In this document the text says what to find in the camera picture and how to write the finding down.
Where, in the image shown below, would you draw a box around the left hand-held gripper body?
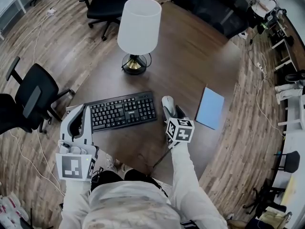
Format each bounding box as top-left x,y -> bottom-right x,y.
55,139 -> 100,181

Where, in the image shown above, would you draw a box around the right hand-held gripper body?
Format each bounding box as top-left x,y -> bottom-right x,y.
164,117 -> 195,150

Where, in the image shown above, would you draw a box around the grey computer mouse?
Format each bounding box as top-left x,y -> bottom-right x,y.
162,95 -> 177,116

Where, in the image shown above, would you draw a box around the black keyboard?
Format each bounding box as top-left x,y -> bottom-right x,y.
84,91 -> 158,133

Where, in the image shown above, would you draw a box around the person's right forearm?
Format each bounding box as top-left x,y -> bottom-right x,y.
170,142 -> 228,229

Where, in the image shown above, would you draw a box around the person's left forearm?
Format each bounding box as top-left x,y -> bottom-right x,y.
61,179 -> 92,229

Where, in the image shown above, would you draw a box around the blue notebook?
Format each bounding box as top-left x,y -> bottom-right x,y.
194,87 -> 225,130

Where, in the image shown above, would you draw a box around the person's black shorts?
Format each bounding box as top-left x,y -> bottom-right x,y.
91,169 -> 153,188

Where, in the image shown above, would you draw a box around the person's light patterned shirt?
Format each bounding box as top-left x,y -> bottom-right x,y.
82,180 -> 182,229

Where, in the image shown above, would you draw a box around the pile of white packets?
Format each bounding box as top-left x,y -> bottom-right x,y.
0,194 -> 29,229

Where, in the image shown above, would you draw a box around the white shade table lamp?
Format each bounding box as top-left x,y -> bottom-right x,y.
117,0 -> 163,75

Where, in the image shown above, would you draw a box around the small black chair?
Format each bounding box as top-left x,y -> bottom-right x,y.
273,151 -> 301,174

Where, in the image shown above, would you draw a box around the white side table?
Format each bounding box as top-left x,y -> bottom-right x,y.
277,95 -> 305,134

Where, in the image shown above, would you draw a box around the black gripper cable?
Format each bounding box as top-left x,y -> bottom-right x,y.
152,146 -> 173,169

